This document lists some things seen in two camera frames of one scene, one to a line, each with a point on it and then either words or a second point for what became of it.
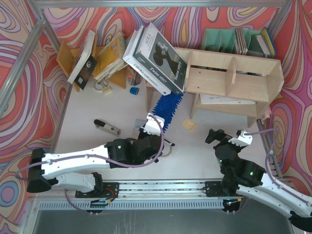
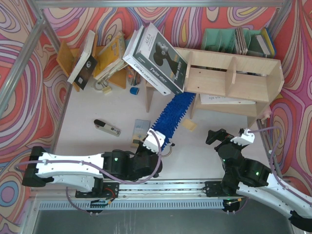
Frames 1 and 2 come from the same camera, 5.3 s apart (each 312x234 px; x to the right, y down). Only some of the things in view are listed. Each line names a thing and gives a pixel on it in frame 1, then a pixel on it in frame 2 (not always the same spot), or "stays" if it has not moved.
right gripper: [224, 139] stays
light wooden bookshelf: [224, 82] stays
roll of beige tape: [170, 151] stays
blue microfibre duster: [166, 106] to [172, 114]
